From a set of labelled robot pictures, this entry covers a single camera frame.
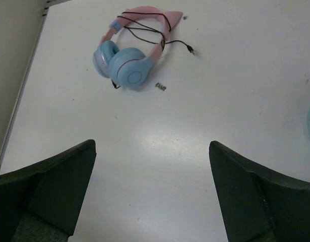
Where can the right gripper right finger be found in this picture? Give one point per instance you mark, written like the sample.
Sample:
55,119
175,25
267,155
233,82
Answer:
257,203

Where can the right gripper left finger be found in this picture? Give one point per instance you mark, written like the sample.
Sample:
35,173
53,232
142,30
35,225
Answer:
43,201

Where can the pink blue cat-ear headphones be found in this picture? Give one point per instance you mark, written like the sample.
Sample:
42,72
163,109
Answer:
129,67

